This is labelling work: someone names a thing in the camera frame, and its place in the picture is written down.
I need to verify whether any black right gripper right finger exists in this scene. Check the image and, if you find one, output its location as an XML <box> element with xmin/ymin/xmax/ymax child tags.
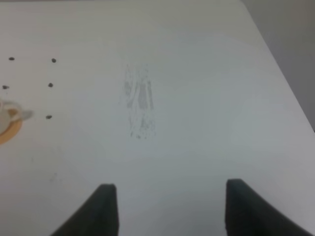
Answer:
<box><xmin>225</xmin><ymin>179</ymin><xmax>311</xmax><ymax>236</ymax></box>

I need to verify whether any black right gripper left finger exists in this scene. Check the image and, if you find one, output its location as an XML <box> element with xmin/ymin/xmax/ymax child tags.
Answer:
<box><xmin>52</xmin><ymin>184</ymin><xmax>119</xmax><ymax>236</ymax></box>

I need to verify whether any orange coaster front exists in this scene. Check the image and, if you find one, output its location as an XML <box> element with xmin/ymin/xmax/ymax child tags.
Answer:
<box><xmin>0</xmin><ymin>119</ymin><xmax>23</xmax><ymax>145</ymax></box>

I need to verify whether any white teacup front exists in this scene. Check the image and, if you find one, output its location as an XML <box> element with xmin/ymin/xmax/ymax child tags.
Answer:
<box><xmin>0</xmin><ymin>99</ymin><xmax>33</xmax><ymax>134</ymax></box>

